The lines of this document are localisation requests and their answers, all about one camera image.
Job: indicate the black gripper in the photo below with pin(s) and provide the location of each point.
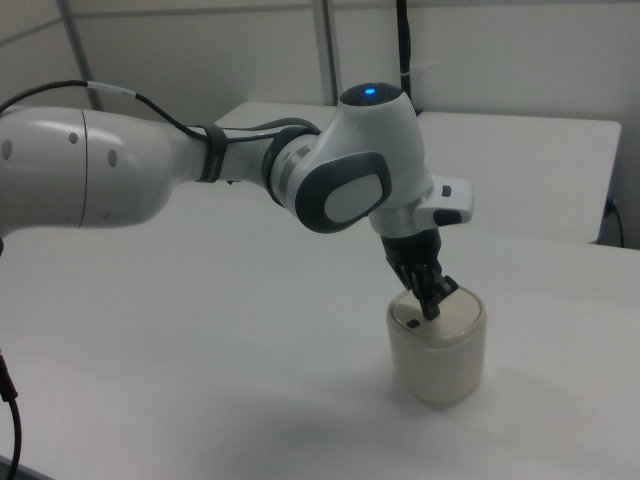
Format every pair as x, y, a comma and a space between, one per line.
412, 252

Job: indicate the cream trash bin with lid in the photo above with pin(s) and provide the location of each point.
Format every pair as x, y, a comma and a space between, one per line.
440, 360

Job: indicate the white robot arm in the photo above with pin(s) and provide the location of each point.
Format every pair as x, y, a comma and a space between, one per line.
100, 170

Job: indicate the black camera stand pole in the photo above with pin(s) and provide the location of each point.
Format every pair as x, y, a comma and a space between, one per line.
406, 50

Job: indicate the grey metal partition post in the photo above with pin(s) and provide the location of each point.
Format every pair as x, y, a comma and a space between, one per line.
80, 55
324, 50

